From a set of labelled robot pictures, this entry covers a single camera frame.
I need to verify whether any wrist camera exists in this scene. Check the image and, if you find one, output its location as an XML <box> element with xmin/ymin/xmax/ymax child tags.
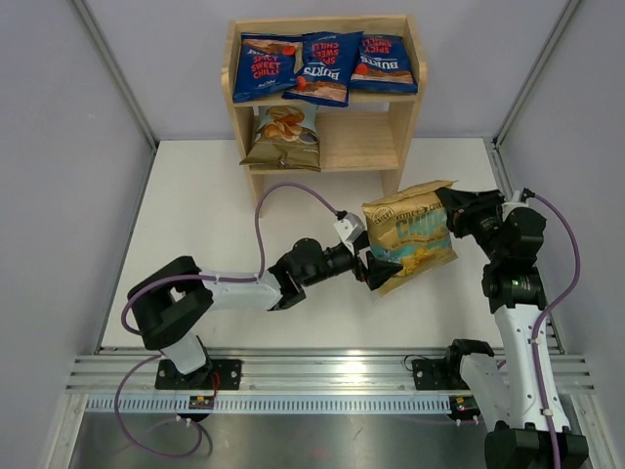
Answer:
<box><xmin>509</xmin><ymin>188</ymin><xmax>536</xmax><ymax>205</ymax></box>
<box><xmin>333</xmin><ymin>211</ymin><xmax>366</xmax><ymax>255</ymax></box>

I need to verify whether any tan kettle chips bag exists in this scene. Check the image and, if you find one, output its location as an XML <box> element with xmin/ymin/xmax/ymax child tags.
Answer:
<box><xmin>361</xmin><ymin>180</ymin><xmax>457</xmax><ymax>296</ymax></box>

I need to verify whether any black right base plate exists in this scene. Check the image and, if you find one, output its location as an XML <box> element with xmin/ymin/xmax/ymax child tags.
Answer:
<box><xmin>407</xmin><ymin>356</ymin><xmax>469</xmax><ymax>391</ymax></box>

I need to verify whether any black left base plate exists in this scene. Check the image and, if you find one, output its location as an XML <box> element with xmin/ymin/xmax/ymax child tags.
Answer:
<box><xmin>155</xmin><ymin>359</ymin><xmax>242</xmax><ymax>391</ymax></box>

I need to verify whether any blue Burts chips bag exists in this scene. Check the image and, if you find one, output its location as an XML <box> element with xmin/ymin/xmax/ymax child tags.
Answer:
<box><xmin>282</xmin><ymin>31</ymin><xmax>363</xmax><ymax>107</ymax></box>
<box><xmin>350</xmin><ymin>34</ymin><xmax>418</xmax><ymax>95</ymax></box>
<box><xmin>232</xmin><ymin>33</ymin><xmax>303</xmax><ymax>104</ymax></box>

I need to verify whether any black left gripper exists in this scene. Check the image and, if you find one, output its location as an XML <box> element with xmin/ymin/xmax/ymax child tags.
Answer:
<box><xmin>302</xmin><ymin>231</ymin><xmax>401</xmax><ymax>289</ymax></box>

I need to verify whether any aluminium mounting rail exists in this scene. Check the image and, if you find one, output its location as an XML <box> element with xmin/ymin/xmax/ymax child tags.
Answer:
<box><xmin>65</xmin><ymin>347</ymin><xmax>597</xmax><ymax>395</ymax></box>

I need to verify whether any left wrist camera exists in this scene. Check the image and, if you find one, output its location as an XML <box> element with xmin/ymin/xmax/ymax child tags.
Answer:
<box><xmin>333</xmin><ymin>211</ymin><xmax>366</xmax><ymax>255</ymax></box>

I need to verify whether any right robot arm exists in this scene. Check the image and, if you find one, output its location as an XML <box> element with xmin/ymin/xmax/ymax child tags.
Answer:
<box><xmin>436</xmin><ymin>188</ymin><xmax>589</xmax><ymax>468</ymax></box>

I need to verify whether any wooden two-tier shelf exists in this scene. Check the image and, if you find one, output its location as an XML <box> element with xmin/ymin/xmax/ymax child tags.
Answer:
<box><xmin>221</xmin><ymin>14</ymin><xmax>428</xmax><ymax>195</ymax></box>

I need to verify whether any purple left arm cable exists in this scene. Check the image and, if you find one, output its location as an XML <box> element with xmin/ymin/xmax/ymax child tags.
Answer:
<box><xmin>114</xmin><ymin>181</ymin><xmax>351</xmax><ymax>460</ymax></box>

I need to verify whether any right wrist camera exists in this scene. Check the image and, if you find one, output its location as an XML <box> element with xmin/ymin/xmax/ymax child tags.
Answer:
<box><xmin>509</xmin><ymin>188</ymin><xmax>536</xmax><ymax>205</ymax></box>

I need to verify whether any white slotted cable duct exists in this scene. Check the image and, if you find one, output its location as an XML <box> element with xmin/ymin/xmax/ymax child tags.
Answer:
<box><xmin>86</xmin><ymin>394</ymin><xmax>451</xmax><ymax>415</ymax></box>

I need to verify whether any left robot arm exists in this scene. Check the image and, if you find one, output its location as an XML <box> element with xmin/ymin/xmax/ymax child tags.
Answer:
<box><xmin>122</xmin><ymin>233</ymin><xmax>402</xmax><ymax>390</ymax></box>

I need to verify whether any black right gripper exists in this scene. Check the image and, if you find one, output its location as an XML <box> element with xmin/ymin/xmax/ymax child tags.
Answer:
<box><xmin>433</xmin><ymin>187</ymin><xmax>507</xmax><ymax>265</ymax></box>

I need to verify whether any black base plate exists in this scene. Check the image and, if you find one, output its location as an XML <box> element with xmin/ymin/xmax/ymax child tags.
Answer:
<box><xmin>155</xmin><ymin>359</ymin><xmax>242</xmax><ymax>391</ymax></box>
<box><xmin>407</xmin><ymin>356</ymin><xmax>469</xmax><ymax>391</ymax></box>

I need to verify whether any light blue cassava chips bag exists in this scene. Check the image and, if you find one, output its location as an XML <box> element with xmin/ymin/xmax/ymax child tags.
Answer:
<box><xmin>240</xmin><ymin>104</ymin><xmax>321</xmax><ymax>172</ymax></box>

